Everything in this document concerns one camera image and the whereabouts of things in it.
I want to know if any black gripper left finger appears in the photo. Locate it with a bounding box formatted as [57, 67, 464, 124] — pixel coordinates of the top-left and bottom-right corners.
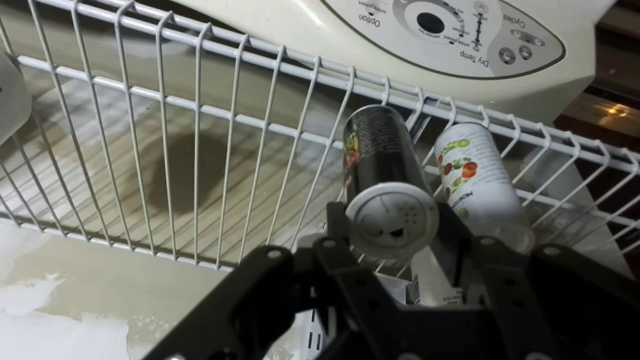
[142, 201, 386, 360]

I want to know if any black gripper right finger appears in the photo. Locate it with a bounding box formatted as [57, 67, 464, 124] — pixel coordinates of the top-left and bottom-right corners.
[436, 208, 640, 360]

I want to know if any dark spice can white lid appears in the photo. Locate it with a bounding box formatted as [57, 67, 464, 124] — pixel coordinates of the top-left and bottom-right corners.
[341, 102, 442, 264]

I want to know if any cream washing machine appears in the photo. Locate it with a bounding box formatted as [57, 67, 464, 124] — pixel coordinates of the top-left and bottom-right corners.
[176, 0, 619, 127]

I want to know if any white wire shelf rack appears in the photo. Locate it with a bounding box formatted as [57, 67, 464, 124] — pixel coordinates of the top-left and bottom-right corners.
[0, 0, 640, 271]

